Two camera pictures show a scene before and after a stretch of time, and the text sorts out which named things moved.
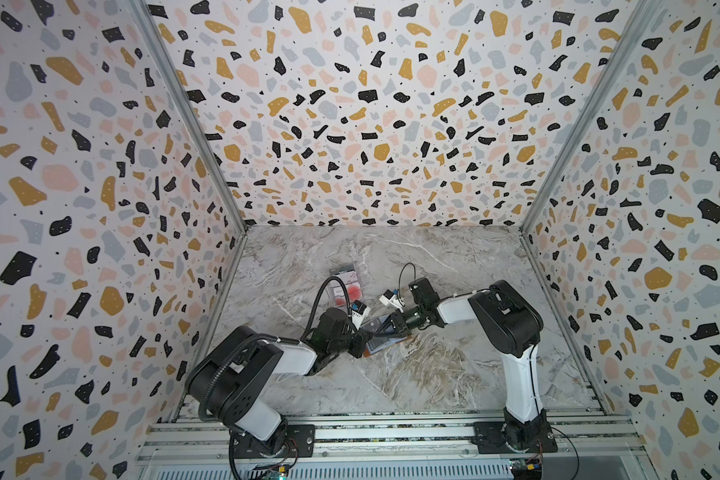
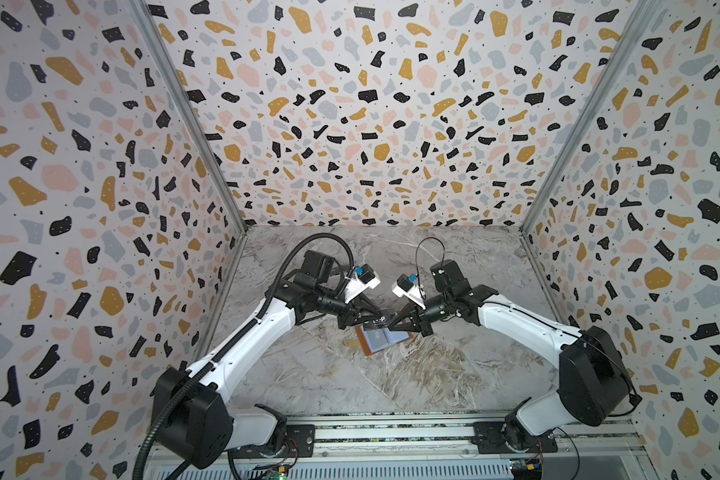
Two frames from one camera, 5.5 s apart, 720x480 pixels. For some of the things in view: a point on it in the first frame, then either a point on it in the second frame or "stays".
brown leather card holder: (383, 343) stays
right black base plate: (491, 439) stays
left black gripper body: (349, 343) -> (334, 302)
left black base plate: (301, 443) stays
